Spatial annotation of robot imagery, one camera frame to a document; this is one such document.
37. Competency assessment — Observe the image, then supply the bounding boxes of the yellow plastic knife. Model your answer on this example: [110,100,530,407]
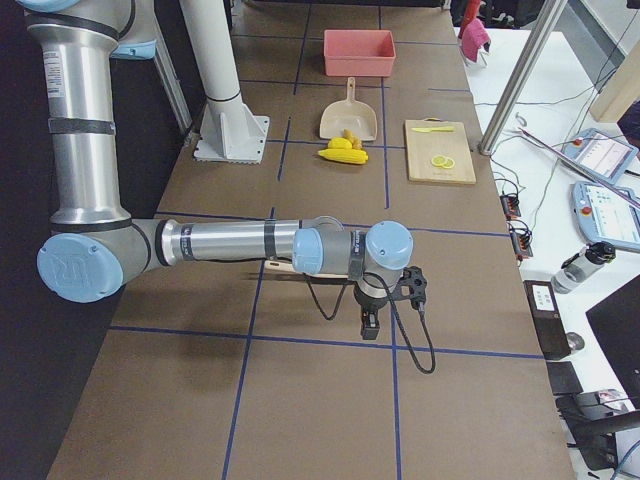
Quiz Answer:
[411,126,455,133]

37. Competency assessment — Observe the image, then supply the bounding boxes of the black box white label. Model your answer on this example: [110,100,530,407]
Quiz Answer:
[523,280,571,360]

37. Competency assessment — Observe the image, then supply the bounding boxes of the pink cloth on stand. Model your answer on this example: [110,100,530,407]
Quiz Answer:
[458,0,491,66]

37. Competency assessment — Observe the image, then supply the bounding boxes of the beige hand brush black bristles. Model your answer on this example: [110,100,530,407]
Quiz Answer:
[265,260,348,280]

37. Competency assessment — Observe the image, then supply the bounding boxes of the upper teach pendant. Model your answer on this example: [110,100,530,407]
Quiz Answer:
[562,128,639,184]

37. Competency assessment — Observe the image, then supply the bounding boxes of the lower red circuit board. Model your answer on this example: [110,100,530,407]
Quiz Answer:
[507,219,533,260]

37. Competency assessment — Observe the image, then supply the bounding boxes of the clear water bottle black cap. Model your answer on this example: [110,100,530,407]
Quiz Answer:
[551,241,616,294]

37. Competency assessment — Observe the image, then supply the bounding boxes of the black monitor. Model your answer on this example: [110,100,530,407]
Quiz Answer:
[586,282,639,408]

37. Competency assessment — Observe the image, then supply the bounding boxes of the lower teach pendant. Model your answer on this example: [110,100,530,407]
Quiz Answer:
[571,181,639,253]

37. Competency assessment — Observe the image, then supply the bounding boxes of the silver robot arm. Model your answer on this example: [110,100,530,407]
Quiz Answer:
[22,1,425,340]

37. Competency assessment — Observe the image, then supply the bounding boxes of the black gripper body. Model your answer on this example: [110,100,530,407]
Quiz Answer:
[354,273,401,316]

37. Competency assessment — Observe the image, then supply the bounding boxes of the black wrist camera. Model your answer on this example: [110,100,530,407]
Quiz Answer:
[393,266,427,313]

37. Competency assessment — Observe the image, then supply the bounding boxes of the yellow corn cob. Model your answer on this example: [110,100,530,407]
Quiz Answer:
[317,148,369,165]

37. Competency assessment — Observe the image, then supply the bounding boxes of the teach pendant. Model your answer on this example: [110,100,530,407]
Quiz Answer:
[571,181,639,253]
[562,128,639,184]

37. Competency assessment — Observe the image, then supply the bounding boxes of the lower lemon slice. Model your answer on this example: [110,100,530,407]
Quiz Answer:
[441,157,455,169]

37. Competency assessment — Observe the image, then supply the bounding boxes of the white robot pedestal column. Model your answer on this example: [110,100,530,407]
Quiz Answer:
[180,0,270,164]

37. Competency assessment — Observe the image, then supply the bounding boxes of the beige plastic dustpan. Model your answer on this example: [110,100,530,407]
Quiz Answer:
[319,77,378,141]

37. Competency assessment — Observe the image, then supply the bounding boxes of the upper red circuit board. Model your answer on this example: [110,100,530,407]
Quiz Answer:
[500,193,521,220]

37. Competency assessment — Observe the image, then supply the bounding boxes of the brown ginger root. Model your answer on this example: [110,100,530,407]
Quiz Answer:
[343,129,363,150]

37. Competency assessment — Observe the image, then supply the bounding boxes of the pink plastic bin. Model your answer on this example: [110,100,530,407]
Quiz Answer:
[323,29,396,78]

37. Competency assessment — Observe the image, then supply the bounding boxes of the aluminium frame post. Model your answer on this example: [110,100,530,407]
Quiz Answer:
[478,0,568,156]

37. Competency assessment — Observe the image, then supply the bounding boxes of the red circuit board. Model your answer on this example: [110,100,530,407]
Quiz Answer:
[500,193,521,220]
[507,219,533,260]

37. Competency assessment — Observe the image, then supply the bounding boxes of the yellow potato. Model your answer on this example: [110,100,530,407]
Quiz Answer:
[327,137,353,150]

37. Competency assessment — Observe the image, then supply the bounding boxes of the wooden cutting board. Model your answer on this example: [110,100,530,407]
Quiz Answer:
[404,120,476,185]

